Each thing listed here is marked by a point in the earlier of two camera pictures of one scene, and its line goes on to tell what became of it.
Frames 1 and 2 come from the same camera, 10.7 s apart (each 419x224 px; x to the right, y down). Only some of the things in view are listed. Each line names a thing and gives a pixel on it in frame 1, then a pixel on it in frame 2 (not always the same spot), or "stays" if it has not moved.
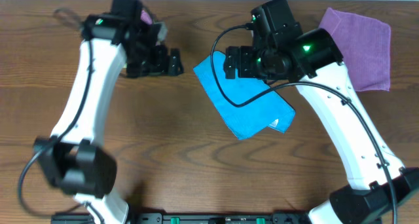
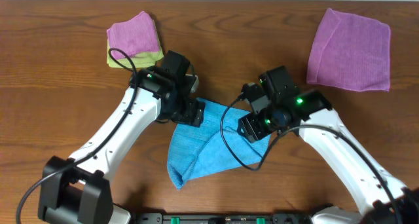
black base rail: [188, 218] stays
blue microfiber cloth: [268, 111] to [196, 152]
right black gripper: [238, 62] to [250, 128]
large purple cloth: [365, 46] stays
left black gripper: [157, 61] to [191, 113]
